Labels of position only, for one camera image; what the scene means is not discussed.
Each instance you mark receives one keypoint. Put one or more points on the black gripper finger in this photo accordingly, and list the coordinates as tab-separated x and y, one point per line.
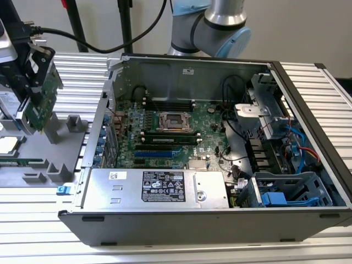
16	79
44	60

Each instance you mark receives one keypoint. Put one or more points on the green graphics card black fan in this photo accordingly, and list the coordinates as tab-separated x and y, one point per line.
41	110

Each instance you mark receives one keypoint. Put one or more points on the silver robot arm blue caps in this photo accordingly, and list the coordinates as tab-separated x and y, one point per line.
220	16

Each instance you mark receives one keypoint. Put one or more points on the hard disk blue carrier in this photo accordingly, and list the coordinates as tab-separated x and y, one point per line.
5	105

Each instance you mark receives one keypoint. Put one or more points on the black stand pole red clamp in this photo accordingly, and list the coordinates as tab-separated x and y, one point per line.
75	24

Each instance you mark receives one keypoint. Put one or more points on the silver CPU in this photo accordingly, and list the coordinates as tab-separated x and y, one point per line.
8	145

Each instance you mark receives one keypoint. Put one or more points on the grey parts rack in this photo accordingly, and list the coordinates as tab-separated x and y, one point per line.
35	148

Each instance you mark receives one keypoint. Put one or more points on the green RAM stick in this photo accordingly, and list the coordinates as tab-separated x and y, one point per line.
13	162

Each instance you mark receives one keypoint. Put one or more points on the blue card retention clip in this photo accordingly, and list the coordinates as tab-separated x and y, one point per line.
96	160
103	134
99	150
101	142
106	119

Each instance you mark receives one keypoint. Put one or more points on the metal rear port stack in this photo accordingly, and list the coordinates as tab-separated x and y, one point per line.
118	123

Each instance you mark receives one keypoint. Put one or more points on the small blue latch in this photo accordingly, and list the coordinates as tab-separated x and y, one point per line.
62	190

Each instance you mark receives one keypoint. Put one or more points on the black RAM slot bank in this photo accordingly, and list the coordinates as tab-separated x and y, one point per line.
170	134
170	104

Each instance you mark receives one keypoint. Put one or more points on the long black expansion slot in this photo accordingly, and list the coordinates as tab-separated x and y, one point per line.
152	147

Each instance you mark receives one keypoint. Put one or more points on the metal CPU socket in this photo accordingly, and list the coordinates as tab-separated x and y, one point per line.
173	121

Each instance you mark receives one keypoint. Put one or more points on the blue expansion slot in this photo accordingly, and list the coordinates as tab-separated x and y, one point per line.
152	154

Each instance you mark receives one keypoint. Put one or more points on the silver power supply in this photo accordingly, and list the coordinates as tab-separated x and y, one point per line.
132	192

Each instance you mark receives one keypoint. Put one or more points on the green motherboard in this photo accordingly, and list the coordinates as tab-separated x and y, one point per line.
203	129

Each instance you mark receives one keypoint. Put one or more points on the silver coin battery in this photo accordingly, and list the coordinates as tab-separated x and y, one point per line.
210	109

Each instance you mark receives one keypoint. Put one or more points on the silver finned heatsink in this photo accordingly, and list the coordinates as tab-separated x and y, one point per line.
197	164

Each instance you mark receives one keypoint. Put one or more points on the open grey PC case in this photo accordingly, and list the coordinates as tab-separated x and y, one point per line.
192	228

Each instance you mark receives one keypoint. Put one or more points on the silver metal drive cage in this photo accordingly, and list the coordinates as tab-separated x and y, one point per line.
270	90

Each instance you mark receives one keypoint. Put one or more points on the blue plastic drive latch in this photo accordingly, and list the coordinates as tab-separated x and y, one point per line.
275	198

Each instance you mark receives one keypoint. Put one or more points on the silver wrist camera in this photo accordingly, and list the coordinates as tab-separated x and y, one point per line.
6	46

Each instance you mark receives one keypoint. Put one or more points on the black plastic fan duct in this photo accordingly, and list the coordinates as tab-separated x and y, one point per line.
258	154

